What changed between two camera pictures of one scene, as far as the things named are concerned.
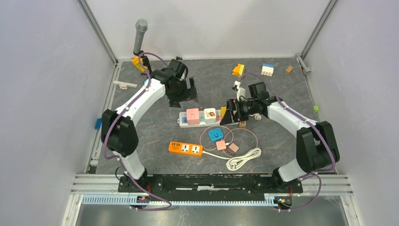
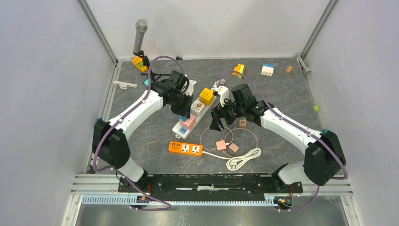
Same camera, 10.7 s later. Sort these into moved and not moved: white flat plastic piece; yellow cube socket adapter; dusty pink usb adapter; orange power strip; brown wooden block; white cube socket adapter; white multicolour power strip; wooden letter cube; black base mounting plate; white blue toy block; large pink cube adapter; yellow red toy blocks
Moved: white cube socket adapter; white multicolour power strip; large pink cube adapter; yellow cube socket adapter
Not moved: wooden letter cube; white flat plastic piece; brown wooden block; dusty pink usb adapter; yellow red toy blocks; white blue toy block; orange power strip; black base mounting plate
